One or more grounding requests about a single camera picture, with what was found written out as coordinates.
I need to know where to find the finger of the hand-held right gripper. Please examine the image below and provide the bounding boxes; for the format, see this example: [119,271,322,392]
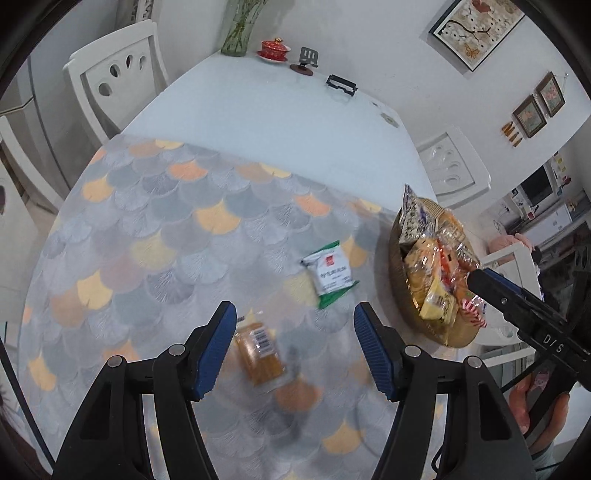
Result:
[468,268,565,334]

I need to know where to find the black phone stand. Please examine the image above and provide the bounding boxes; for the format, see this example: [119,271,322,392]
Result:
[290,46,320,75]

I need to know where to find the person's right hand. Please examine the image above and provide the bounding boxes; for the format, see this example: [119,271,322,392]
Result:
[508,368,573,455]

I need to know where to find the white green snack packet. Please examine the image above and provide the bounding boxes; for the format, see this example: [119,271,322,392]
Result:
[299,240,361,310]

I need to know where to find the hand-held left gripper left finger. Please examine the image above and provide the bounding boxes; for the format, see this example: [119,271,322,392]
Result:
[52,300,238,480]

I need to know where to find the glass vase green stems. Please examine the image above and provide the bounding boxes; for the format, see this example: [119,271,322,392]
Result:
[221,0,269,57]

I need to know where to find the orange snack packet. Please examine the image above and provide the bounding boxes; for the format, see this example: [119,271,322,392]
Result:
[233,323,289,393]

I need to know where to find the white chair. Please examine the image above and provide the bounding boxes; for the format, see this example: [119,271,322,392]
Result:
[0,115,65,213]
[62,19,169,144]
[416,127,492,208]
[480,240,541,352]

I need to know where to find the black rectangular holder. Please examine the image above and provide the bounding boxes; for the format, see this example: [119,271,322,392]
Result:
[325,74,358,95]

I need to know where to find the red white striped packet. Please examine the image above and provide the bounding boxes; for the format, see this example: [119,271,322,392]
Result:
[457,295,490,329]

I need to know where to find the pile of snack packets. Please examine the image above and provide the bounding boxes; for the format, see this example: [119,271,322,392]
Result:
[399,185,490,330]

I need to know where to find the brown woven basket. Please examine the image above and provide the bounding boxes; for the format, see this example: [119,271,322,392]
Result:
[388,196,490,348]

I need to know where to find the red lidded teacup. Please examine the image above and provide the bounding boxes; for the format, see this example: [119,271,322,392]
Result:
[261,38,291,58]

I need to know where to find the white microwave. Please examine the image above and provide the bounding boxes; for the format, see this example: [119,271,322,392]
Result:
[519,166,556,208]

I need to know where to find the large framed tree picture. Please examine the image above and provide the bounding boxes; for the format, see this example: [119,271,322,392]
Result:
[428,0,527,72]

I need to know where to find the small framed flower picture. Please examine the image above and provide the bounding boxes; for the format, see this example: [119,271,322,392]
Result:
[512,95,546,138]
[534,71,566,117]

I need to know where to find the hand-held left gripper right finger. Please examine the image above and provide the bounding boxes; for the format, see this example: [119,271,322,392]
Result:
[353,301,539,480]

